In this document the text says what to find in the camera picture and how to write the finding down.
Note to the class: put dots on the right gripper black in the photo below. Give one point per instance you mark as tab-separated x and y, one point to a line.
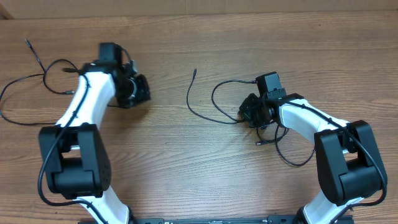
246	114

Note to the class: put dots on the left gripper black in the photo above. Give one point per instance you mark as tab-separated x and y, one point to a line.
144	93

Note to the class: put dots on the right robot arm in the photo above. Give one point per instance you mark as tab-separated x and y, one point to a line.
350	169

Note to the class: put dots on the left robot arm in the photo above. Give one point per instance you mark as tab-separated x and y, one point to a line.
76	168

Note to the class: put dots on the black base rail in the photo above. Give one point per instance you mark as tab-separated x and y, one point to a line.
271	219

